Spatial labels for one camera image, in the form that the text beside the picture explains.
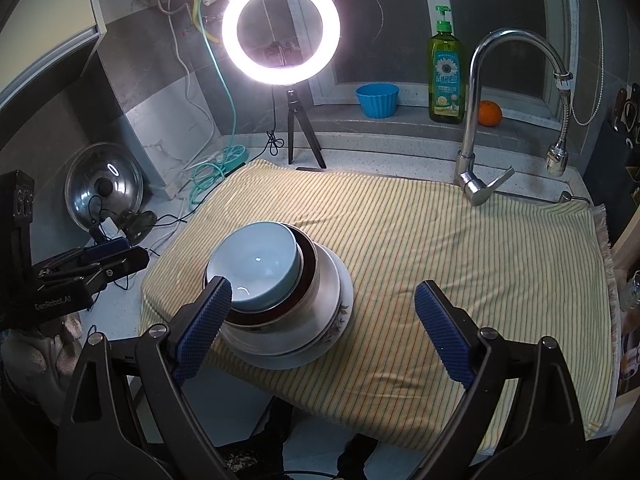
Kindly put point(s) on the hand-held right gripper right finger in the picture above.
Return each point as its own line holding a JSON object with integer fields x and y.
{"x": 445, "y": 335}

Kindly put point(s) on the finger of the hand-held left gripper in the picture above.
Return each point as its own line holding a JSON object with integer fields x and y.
{"x": 105, "y": 250}
{"x": 115, "y": 266}

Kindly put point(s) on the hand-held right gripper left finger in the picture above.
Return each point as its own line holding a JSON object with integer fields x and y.
{"x": 202, "y": 330}

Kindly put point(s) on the light blue ceramic bowl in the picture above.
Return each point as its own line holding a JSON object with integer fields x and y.
{"x": 255, "y": 265}

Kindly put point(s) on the white plate pink blossom print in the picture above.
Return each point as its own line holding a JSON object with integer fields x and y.
{"x": 300, "y": 360}

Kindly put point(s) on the white plate pink rose print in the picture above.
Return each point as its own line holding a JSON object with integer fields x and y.
{"x": 340, "y": 317}

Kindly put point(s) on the small red steel bowl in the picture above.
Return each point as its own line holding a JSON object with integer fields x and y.
{"x": 309, "y": 280}

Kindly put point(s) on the large steel bowl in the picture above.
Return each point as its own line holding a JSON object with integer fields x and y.
{"x": 327, "y": 285}

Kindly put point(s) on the person's left forearm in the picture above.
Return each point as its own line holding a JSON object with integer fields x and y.
{"x": 30, "y": 360}

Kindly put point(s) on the white charger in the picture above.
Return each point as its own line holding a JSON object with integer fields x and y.
{"x": 107, "y": 227}

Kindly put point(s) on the dark green scrubber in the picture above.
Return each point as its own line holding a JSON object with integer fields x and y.
{"x": 140, "y": 222}

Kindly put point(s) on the steel pot lid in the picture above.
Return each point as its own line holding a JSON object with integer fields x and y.
{"x": 85, "y": 200}

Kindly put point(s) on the yellow striped towel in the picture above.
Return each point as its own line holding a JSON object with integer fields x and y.
{"x": 425, "y": 235}

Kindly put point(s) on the flexible metal faucet sprayer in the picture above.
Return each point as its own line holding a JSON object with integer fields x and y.
{"x": 556, "y": 157}

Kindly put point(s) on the chrome kitchen faucet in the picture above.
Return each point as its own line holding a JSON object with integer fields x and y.
{"x": 470, "y": 125}

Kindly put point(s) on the orange fruit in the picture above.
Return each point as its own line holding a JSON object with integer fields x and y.
{"x": 489, "y": 114}

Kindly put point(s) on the black mini tripod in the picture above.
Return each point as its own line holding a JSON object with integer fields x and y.
{"x": 292, "y": 120}

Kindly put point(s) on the blue ribbed plastic bowl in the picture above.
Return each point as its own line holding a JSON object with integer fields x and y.
{"x": 377, "y": 102}

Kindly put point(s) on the green dish soap bottle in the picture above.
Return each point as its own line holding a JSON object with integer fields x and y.
{"x": 446, "y": 85}

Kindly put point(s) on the dark knife holder with scissors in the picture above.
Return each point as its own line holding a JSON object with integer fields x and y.
{"x": 625, "y": 160}

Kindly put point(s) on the wall cabinet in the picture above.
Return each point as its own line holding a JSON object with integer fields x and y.
{"x": 45, "y": 20}

